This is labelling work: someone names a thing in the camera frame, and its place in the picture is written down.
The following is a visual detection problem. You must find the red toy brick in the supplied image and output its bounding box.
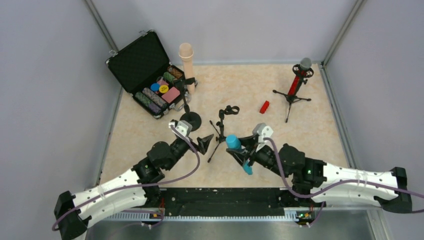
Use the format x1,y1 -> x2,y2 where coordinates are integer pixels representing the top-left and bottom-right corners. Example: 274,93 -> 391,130
259,100 -> 270,114

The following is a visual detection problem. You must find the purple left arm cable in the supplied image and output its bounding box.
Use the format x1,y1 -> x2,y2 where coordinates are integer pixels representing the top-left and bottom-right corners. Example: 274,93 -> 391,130
51,124 -> 202,232

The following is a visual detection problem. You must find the beige microphone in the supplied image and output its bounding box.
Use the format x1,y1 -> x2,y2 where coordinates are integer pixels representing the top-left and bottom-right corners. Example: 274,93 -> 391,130
179,42 -> 195,95

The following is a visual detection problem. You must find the light blue microphone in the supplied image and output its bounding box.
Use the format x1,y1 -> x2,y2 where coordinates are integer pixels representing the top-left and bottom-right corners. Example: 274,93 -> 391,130
225,134 -> 253,175

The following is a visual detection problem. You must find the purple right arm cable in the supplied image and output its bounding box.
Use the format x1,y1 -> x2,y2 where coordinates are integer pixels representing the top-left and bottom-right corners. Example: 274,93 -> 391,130
263,137 -> 424,229

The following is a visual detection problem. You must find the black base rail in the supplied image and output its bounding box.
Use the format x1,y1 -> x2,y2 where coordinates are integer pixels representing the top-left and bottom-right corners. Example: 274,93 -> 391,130
128,187 -> 321,225

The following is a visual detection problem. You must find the black round-base mic stand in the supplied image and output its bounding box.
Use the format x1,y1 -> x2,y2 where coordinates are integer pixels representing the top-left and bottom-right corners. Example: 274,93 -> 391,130
175,77 -> 202,131

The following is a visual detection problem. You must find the red glitter microphone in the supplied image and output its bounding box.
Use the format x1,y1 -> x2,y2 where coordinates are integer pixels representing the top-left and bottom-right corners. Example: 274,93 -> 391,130
288,57 -> 314,96

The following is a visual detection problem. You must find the black tall tripod mic stand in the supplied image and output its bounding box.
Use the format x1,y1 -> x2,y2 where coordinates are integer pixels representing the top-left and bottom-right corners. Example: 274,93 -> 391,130
207,105 -> 240,163

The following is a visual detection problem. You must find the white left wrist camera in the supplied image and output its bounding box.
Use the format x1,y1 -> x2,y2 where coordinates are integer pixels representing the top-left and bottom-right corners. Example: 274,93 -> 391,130
168,119 -> 193,138

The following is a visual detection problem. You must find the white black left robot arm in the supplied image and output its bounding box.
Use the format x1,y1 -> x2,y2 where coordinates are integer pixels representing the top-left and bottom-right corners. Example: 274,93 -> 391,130
52,134 -> 214,240

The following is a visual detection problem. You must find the black poker chip case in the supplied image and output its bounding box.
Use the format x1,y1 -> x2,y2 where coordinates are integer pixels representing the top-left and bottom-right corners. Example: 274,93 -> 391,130
105,30 -> 191,119

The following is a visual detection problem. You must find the black shock-mount tripod stand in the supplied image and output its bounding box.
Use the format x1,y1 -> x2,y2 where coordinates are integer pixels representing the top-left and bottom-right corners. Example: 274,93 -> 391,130
272,63 -> 314,123

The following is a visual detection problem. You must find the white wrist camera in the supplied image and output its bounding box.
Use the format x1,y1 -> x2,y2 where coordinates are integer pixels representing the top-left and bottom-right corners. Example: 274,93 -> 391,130
168,119 -> 193,138
252,122 -> 274,143

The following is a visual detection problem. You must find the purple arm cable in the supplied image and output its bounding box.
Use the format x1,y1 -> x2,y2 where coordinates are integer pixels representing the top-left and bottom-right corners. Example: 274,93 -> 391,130
263,137 -> 424,229
51,124 -> 202,232

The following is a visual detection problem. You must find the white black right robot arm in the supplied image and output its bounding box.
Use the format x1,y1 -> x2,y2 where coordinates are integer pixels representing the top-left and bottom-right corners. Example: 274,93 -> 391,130
225,134 -> 413,214

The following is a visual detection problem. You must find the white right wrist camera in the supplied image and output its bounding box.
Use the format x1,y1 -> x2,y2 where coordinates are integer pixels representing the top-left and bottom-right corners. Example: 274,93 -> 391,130
252,122 -> 274,143

